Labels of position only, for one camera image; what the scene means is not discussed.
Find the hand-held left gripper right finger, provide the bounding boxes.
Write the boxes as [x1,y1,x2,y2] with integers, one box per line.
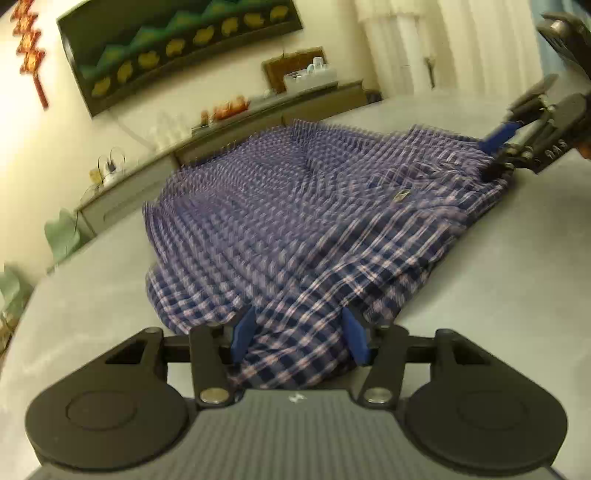
[341,307,497,409]

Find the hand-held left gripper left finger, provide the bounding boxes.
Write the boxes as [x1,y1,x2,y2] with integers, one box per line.
[104,305,258,409]

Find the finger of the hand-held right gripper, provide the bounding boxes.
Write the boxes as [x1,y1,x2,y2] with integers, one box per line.
[480,131,556,184]
[478,74,561,154]

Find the blue checked shirt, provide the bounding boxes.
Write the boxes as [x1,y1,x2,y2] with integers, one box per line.
[143,119,511,391]

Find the white curtain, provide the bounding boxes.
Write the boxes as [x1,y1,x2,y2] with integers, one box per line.
[353,0,546,100]

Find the long grey sideboard cabinet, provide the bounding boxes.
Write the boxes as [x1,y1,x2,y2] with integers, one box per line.
[74,79,368,239]

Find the white tray with cups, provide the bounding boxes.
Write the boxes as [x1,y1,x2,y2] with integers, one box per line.
[283,57,341,93]

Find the pale green chair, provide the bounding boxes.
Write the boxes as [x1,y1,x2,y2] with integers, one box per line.
[44,208,96,267]
[0,265,36,325]

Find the glass kettle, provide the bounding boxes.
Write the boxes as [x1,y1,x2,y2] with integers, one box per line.
[88,147,128,190]

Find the clear glass bottles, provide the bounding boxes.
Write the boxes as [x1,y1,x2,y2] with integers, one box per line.
[148,113,193,151]

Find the fruit tray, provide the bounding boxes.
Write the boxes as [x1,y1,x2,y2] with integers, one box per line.
[201,95,253,125]

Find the brown woven board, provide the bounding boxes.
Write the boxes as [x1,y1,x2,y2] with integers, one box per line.
[261,46,328,96]

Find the white wall cable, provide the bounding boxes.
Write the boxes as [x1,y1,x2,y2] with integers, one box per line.
[113,113,158,151]

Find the dark framed wall painting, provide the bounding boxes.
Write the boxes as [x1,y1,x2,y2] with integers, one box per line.
[56,0,305,118]

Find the red knot wall decoration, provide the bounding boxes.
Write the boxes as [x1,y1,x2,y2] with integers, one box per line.
[9,0,51,110]

